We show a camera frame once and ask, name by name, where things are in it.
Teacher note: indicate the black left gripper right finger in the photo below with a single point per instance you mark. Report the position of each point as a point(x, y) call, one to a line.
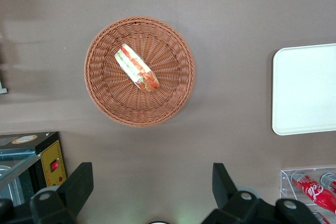
point(225, 197)

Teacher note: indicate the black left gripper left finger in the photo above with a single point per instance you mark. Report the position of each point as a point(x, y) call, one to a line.
point(76, 187)

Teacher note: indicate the triangle sandwich with red filling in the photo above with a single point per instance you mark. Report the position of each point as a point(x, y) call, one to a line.
point(136, 68)

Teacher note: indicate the round brown wicker basket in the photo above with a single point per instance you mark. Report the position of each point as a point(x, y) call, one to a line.
point(168, 98)

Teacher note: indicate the cream rectangular plastic tray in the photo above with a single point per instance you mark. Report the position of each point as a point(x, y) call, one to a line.
point(304, 90)

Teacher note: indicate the black yellow food warmer cabinet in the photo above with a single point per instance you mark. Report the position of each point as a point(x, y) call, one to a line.
point(51, 153)

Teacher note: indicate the clear acrylic bottle rack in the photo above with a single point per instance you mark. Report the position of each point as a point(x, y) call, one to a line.
point(286, 184)

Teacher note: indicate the steel warmer pan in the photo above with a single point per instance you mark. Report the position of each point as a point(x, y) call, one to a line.
point(10, 182)

